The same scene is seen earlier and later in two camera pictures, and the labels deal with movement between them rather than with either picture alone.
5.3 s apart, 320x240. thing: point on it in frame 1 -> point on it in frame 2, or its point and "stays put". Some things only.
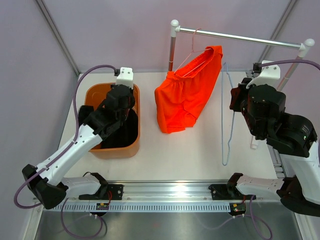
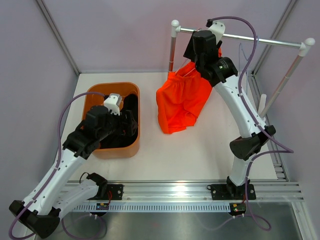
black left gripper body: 123,116 -> 117,126
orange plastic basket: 94,93 stays put
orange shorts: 180,99 stays put
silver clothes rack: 305,47 stays put
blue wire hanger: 222,116 -> 241,48
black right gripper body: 240,102 -> 189,52
